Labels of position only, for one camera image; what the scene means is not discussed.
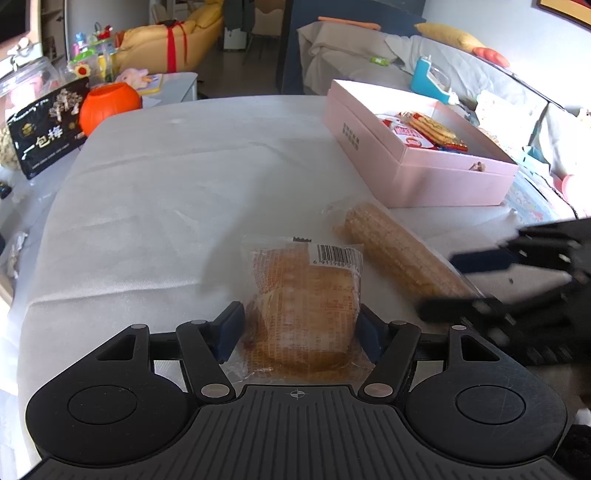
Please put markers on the yellow cushion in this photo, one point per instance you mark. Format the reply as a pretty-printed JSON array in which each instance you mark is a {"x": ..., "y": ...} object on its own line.
[{"x": 450, "y": 36}]

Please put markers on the red gold framed picture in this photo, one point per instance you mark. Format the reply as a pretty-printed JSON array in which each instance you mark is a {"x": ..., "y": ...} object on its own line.
[{"x": 578, "y": 11}]

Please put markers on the pink plush toy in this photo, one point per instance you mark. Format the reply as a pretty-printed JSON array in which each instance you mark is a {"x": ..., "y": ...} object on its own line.
[{"x": 135, "y": 78}]

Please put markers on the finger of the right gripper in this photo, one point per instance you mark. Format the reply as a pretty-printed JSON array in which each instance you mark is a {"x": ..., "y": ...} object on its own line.
[
  {"x": 487, "y": 316},
  {"x": 489, "y": 260}
]

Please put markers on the yellow sofa with ribbon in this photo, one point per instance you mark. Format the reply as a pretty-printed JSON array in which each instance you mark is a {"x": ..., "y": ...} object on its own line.
[{"x": 171, "y": 48}]

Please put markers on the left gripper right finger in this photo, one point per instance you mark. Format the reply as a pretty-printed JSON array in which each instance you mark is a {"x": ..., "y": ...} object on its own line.
[{"x": 391, "y": 348}]

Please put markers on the round bread bun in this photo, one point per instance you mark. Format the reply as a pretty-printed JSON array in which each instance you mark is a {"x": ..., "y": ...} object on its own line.
[{"x": 302, "y": 299}]

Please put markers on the pink cardboard gift box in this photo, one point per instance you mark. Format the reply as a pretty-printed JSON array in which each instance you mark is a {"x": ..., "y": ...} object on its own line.
[{"x": 399, "y": 176}]

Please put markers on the grey covered sofa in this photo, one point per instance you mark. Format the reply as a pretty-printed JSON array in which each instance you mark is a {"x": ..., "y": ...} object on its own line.
[{"x": 516, "y": 115}]

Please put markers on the yellow rice cracker pack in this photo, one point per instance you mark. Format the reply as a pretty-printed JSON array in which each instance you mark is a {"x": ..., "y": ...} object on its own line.
[{"x": 438, "y": 134}]

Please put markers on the orange pumpkin bowl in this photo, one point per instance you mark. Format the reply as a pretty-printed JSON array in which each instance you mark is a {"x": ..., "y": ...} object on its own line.
[{"x": 106, "y": 101}]

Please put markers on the white side table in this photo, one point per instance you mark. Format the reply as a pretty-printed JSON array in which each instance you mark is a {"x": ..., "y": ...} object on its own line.
[{"x": 169, "y": 88}]

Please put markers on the red white snack bag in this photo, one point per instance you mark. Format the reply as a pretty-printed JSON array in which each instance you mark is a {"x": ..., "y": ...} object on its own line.
[{"x": 407, "y": 134}]

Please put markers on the long wafer biscuit pack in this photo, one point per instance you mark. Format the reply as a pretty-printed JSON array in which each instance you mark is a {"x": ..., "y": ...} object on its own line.
[{"x": 415, "y": 268}]

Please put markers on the teal tape dispenser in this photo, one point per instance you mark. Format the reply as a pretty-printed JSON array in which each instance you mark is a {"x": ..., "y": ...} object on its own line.
[{"x": 429, "y": 80}]

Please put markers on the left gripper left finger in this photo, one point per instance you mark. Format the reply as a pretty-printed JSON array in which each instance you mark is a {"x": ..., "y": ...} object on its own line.
[{"x": 204, "y": 346}]

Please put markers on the black plum snack bag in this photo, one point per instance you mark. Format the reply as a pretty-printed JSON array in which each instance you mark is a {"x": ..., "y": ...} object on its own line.
[{"x": 48, "y": 128}]

